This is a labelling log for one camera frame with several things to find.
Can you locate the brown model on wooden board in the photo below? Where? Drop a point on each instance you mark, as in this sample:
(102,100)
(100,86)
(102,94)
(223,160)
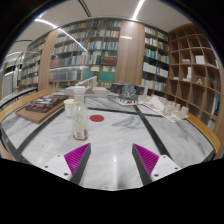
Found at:
(41,106)

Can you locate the dark grey building model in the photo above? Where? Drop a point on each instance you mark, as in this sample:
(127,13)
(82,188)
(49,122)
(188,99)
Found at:
(128,91)

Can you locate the curved wooden slatted bench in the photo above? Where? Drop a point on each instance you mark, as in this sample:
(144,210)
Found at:
(205,131)
(20,105)

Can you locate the book shelf unit behind glass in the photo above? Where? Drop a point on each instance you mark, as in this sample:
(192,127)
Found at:
(30,70)

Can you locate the wide book-filled shelf unit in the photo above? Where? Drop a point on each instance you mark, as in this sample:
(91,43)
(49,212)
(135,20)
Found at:
(90,50)

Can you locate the narrow book-filled shelf unit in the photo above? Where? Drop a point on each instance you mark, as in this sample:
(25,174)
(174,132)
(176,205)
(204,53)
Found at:
(155,63)

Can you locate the flat round red coaster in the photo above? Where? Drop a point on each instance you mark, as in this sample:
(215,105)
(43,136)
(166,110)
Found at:
(96,118)

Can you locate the white terraced architecture model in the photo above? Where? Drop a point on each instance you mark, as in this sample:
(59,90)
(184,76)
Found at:
(163,106)

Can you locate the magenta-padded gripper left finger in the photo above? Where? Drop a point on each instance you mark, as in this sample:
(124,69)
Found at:
(58,165)

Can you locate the clear plastic drink bottle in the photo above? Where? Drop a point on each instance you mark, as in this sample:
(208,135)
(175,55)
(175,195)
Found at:
(79,120)

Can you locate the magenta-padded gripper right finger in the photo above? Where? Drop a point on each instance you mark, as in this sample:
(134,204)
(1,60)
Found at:
(164,165)

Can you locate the wooden cubby shelf unit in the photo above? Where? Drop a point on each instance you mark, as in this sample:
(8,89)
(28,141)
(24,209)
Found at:
(195,76)

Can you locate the long white architecture model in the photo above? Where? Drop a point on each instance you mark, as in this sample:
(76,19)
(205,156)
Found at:
(88,87)

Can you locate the white cup with yellow rim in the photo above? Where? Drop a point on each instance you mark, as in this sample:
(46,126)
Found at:
(68,107)

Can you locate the straight ceiling light strip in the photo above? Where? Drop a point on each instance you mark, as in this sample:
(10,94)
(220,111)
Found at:
(138,9)

